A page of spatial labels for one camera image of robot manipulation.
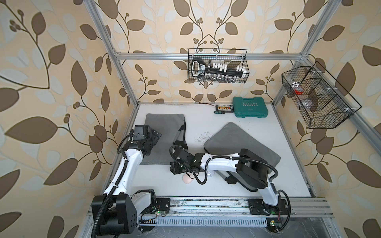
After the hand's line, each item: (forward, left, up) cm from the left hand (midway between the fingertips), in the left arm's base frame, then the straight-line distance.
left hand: (153, 137), depth 83 cm
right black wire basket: (+9, -87, +21) cm, 90 cm away
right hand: (-13, -11, -13) cm, 21 cm away
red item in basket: (+19, -80, +20) cm, 85 cm away
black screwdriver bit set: (+35, -47, -12) cm, 60 cm away
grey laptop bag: (+15, -8, -12) cm, 21 cm away
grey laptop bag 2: (+6, -46, -12) cm, 48 cm away
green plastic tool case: (+33, -65, -9) cm, 74 cm away
